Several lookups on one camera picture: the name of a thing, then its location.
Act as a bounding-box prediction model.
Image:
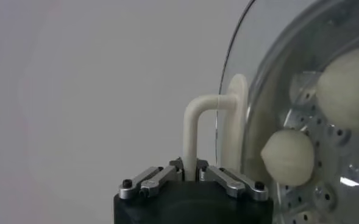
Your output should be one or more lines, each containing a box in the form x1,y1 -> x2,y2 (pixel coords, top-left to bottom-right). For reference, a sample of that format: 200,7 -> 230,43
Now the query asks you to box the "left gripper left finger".
118,157 -> 185,200

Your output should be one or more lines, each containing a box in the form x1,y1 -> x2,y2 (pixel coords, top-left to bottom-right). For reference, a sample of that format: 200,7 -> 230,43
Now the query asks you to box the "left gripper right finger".
197,158 -> 270,201

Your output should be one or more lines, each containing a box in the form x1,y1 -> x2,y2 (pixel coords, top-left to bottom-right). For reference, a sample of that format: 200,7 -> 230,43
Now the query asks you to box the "white steamed baozi bun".
315,47 -> 359,135
260,128 -> 316,187

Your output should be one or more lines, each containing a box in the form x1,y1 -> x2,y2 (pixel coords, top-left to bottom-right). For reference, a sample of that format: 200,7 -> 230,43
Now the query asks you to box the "round glass lid cream handle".
182,0 -> 359,224

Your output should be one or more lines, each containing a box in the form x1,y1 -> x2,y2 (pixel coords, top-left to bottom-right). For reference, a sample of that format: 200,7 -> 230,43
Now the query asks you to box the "stainless steel steamer basket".
242,0 -> 359,224

